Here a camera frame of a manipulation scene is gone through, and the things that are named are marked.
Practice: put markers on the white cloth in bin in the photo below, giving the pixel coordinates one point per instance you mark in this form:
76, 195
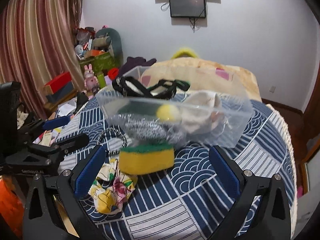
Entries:
199, 112

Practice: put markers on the dark purple garment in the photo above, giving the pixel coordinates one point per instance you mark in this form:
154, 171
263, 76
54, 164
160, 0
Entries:
133, 62

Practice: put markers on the teal neck pillow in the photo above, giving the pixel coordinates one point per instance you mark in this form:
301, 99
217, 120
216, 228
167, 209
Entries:
108, 39

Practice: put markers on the striped pink curtain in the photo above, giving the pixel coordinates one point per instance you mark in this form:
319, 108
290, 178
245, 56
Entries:
37, 44

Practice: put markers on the pink rabbit toy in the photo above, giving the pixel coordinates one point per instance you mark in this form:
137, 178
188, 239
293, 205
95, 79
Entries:
91, 82

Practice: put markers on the bagged black white fabric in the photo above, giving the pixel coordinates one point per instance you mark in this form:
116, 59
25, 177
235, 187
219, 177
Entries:
155, 132

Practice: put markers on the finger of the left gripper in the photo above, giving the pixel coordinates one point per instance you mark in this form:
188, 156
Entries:
56, 123
65, 146

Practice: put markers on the red box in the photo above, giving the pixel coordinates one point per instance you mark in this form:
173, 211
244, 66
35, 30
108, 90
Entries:
57, 83

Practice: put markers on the yellow fuzzy ball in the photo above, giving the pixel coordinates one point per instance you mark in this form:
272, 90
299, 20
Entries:
169, 113

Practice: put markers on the green bottle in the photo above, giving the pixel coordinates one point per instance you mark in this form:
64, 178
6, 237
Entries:
101, 79

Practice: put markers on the red fabric item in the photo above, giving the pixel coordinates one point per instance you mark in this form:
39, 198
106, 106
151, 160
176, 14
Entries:
113, 73

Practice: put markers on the yellow green sponge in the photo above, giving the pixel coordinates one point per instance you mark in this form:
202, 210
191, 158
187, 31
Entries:
146, 159

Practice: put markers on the clear plastic storage bin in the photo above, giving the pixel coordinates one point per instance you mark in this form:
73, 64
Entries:
129, 98

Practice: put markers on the green cardboard box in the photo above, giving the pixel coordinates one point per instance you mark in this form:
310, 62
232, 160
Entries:
100, 63

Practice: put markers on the yellow fuzzy hoop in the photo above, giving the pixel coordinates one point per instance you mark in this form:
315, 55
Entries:
184, 52

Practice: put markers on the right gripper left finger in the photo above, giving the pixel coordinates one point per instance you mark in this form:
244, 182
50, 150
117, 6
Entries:
75, 184

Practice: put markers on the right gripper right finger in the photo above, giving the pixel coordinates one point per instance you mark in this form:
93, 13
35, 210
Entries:
242, 188

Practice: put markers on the small black wall monitor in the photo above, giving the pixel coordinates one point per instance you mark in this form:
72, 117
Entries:
188, 8

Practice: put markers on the floral fabric scrunchie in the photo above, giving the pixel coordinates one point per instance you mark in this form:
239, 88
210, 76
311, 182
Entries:
111, 188

